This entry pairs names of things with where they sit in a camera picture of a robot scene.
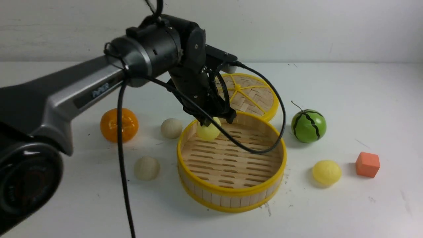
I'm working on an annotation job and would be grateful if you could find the woven bamboo steamer lid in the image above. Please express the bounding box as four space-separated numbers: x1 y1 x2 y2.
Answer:
221 73 279 121

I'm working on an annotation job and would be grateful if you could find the yellow bun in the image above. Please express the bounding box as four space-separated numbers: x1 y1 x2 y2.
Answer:
312 160 342 186
196 121 221 140

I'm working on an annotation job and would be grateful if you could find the green toy watermelon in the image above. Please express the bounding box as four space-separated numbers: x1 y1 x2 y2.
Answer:
290 101 327 143

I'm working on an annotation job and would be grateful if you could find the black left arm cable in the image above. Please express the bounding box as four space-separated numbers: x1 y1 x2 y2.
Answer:
103 42 287 238

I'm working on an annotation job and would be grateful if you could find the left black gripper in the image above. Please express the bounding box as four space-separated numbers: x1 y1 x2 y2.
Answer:
167 67 237 127

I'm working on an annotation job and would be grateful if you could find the orange plastic tangerine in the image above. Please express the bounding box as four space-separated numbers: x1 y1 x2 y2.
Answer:
100 108 139 143

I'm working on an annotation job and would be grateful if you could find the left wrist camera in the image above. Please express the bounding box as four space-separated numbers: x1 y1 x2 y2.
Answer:
205 45 238 74

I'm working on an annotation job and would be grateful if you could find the bamboo steamer tray yellow rim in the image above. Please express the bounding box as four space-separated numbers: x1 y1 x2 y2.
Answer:
177 120 287 213

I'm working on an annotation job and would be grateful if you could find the orange foam cube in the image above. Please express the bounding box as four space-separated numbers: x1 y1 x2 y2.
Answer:
355 152 380 178

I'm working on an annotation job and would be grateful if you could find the white bun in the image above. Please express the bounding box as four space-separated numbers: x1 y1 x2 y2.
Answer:
161 118 182 139
134 156 160 181

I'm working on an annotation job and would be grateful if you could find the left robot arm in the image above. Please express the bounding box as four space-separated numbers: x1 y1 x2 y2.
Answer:
0 15 238 235

